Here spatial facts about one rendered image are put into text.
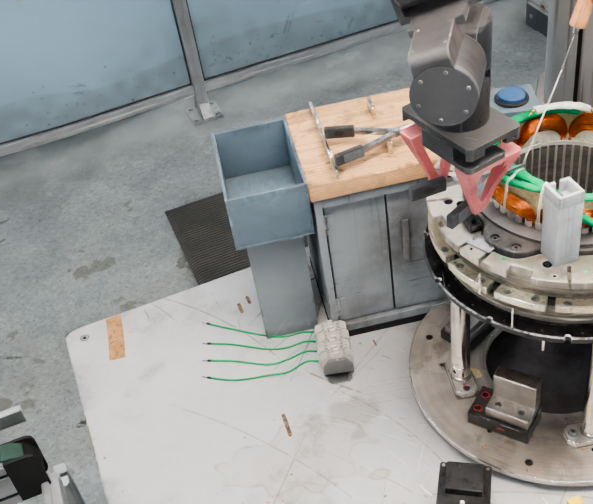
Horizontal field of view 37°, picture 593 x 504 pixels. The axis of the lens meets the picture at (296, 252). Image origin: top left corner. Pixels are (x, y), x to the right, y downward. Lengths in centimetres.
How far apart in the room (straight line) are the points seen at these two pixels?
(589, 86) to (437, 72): 79
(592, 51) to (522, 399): 59
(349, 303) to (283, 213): 20
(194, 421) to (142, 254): 160
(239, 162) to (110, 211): 177
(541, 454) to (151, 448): 51
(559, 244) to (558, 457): 33
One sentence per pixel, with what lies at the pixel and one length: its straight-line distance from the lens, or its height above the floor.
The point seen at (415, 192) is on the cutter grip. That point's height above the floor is 117.
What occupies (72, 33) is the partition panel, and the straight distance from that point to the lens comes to 318.
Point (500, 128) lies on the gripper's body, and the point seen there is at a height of 126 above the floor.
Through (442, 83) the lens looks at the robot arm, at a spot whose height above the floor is 136.
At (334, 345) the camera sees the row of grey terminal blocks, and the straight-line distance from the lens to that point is 124.
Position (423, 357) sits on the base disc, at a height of 80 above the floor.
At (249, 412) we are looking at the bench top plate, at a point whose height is 78.
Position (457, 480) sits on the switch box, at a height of 84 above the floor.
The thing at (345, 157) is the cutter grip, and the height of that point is 109.
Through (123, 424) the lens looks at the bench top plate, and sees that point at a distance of 128.
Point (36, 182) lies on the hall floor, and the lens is 331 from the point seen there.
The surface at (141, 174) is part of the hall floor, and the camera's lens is 317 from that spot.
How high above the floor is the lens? 172
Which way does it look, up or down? 40 degrees down
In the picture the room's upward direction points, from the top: 10 degrees counter-clockwise
